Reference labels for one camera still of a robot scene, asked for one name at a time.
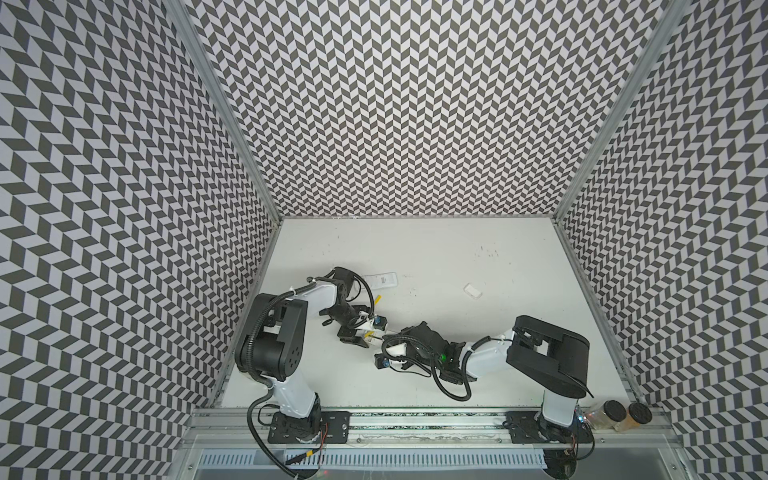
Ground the white remote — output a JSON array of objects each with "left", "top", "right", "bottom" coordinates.
[{"left": 363, "top": 272, "right": 398, "bottom": 290}]

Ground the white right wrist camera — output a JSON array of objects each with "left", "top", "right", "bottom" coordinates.
[{"left": 374, "top": 341, "right": 417, "bottom": 370}]

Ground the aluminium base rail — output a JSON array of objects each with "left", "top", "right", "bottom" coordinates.
[{"left": 180, "top": 407, "right": 682, "bottom": 449}]

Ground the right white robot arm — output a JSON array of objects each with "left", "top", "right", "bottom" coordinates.
[{"left": 374, "top": 315, "right": 591, "bottom": 450}]

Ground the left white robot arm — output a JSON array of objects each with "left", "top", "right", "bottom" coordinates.
[{"left": 234, "top": 267, "right": 388, "bottom": 443}]

